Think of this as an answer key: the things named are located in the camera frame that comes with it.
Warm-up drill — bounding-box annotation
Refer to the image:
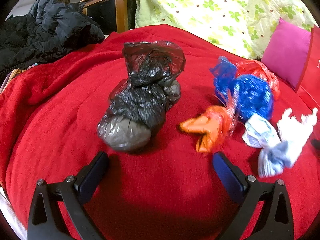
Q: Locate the white blue cloth trash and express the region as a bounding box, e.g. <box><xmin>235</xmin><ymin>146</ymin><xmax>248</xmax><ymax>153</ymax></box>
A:
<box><xmin>242</xmin><ymin>113</ymin><xmax>295</xmax><ymax>178</ymax></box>

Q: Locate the black plastic trash bag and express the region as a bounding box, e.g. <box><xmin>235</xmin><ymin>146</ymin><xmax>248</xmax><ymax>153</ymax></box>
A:
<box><xmin>97</xmin><ymin>41</ymin><xmax>186</xmax><ymax>152</ymax></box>

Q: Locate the orange wrapper trash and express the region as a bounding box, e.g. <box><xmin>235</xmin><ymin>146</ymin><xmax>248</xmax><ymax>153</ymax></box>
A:
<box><xmin>178</xmin><ymin>84</ymin><xmax>241</xmax><ymax>154</ymax></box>

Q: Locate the blue plastic trash bag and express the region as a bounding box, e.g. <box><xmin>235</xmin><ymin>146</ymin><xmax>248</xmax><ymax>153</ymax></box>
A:
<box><xmin>209</xmin><ymin>56</ymin><xmax>274</xmax><ymax>122</ymax></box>

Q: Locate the red plastic trash bag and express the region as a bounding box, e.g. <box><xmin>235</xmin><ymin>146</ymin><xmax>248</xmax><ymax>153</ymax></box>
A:
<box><xmin>236</xmin><ymin>60</ymin><xmax>280</xmax><ymax>100</ymax></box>

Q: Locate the white tissue wad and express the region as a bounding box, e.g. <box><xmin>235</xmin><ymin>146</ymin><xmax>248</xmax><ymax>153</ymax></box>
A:
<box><xmin>277</xmin><ymin>108</ymin><xmax>318</xmax><ymax>168</ymax></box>

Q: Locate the red blanket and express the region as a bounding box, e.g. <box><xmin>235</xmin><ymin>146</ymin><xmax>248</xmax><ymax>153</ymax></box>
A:
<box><xmin>0</xmin><ymin>24</ymin><xmax>320</xmax><ymax>240</ymax></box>

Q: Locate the red Nilrich paper bag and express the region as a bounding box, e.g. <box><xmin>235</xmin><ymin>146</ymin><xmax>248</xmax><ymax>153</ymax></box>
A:
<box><xmin>294</xmin><ymin>24</ymin><xmax>320</xmax><ymax>111</ymax></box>

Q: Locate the pink pillow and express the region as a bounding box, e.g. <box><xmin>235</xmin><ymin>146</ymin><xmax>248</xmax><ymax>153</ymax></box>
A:
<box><xmin>260</xmin><ymin>18</ymin><xmax>313</xmax><ymax>90</ymax></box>

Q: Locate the black jacket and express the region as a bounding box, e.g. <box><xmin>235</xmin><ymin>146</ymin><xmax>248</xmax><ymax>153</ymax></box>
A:
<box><xmin>1</xmin><ymin>0</ymin><xmax>105</xmax><ymax>80</ymax></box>

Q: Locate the wooden headboard cabinet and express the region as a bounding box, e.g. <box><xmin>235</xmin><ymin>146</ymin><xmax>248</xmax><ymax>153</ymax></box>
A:
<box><xmin>82</xmin><ymin>0</ymin><xmax>137</xmax><ymax>35</ymax></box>

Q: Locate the green clover quilt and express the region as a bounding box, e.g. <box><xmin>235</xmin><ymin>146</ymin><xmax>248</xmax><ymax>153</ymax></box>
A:
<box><xmin>135</xmin><ymin>0</ymin><xmax>316</xmax><ymax>59</ymax></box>

